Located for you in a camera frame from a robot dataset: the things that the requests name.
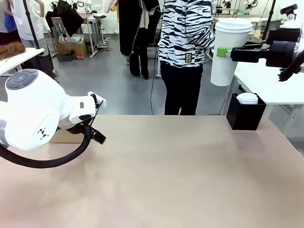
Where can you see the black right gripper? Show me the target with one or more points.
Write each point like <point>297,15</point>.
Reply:
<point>280,52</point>

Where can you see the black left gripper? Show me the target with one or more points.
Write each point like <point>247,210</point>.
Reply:
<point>76,128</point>

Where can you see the white paper cup with lid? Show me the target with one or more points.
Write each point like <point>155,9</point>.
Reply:
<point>225,69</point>

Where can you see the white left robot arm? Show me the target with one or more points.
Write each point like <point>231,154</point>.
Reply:
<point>31,111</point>

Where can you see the brown cardboard carrier box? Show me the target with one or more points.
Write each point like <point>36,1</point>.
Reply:
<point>66,137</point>

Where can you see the stack of white cup lids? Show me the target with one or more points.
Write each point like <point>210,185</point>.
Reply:
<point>248,98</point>

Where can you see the black square cup holder box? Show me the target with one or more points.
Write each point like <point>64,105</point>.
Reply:
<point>247,116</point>

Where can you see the black stand pole thick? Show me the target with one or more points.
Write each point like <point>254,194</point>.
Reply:
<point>269,19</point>

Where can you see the large white side table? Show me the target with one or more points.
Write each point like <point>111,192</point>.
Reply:
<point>266,88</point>

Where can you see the person in zebra striped hoodie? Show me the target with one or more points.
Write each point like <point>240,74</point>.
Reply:
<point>185,35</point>

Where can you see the brown cardboard box on floor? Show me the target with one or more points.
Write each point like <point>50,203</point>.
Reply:
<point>71,48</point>

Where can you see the grey case on cardboard box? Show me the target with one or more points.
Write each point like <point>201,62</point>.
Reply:
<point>71,38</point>

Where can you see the bystander in black clothes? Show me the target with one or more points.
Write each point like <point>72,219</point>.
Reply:
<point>140,35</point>

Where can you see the white table with brown fur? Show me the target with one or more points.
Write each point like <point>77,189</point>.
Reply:
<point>16,59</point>

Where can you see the brown furry cloth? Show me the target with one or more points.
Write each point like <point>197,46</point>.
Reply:
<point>10,50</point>

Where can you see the black hanging garment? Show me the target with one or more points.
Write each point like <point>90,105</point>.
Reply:
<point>66,16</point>

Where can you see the black stand pole thin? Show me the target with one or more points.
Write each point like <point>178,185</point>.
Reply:
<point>32,26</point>

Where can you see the bystander in white shirt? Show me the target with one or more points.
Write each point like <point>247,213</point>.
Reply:
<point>31,21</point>

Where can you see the bystander in blue shirt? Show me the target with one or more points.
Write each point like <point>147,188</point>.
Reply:
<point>6,19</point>

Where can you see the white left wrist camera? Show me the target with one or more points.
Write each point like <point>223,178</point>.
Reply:
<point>99,99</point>

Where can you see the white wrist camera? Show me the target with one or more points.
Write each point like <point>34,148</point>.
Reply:
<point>289,16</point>
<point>99,99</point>

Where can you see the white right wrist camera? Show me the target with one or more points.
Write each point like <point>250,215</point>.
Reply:
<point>289,16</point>

